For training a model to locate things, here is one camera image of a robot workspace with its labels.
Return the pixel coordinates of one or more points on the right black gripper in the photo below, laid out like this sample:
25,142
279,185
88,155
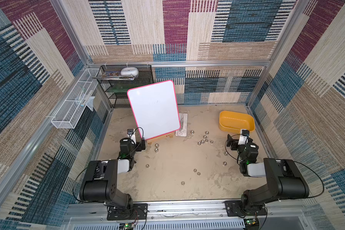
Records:
234,143

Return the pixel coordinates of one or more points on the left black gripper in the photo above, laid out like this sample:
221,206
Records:
139,144

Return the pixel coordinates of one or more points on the yellow plastic storage box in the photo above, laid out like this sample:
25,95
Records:
234,122

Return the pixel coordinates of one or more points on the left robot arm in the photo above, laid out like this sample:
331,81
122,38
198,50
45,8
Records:
99,184

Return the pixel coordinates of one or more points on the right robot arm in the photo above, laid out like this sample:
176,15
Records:
284,180

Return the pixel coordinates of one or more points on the wooden whiteboard easel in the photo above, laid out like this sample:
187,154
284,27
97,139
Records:
156,139

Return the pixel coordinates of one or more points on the pink framed whiteboard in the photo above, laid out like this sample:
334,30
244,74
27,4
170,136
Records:
155,109

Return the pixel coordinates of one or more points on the white ruler package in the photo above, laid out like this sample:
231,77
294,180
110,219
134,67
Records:
182,131

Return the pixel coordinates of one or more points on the magazine on shelf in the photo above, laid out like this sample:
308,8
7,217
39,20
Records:
112,75

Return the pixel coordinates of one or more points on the white round device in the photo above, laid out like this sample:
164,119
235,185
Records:
130,71

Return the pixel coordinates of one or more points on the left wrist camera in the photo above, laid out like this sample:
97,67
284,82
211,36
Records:
131,134

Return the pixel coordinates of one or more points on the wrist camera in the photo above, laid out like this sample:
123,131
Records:
131,134
244,135

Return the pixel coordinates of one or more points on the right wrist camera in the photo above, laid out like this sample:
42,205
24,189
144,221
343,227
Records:
244,135

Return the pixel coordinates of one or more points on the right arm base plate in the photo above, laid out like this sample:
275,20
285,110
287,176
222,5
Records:
235,208

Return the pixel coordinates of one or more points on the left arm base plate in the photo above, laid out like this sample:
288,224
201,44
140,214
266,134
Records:
136,212

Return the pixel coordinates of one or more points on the black wire shelf rack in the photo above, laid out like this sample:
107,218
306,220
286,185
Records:
116,91

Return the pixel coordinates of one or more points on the white wire wall basket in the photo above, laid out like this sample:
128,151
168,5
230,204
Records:
78,99

